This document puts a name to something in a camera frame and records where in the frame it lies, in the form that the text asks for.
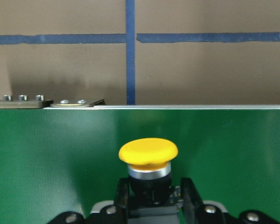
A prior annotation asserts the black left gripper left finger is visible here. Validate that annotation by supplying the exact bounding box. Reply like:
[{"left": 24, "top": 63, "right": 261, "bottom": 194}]
[{"left": 114, "top": 178, "right": 130, "bottom": 224}]

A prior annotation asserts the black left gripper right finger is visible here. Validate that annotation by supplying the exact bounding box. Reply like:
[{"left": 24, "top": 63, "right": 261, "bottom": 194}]
[{"left": 181, "top": 177, "right": 203, "bottom": 224}]

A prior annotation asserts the yellow push button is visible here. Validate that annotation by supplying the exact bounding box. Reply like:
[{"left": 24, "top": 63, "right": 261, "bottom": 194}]
[{"left": 119, "top": 138, "right": 183, "bottom": 208}]

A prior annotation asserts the green conveyor belt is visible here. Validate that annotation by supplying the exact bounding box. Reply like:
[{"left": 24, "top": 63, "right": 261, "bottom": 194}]
[{"left": 0, "top": 95, "right": 280, "bottom": 224}]

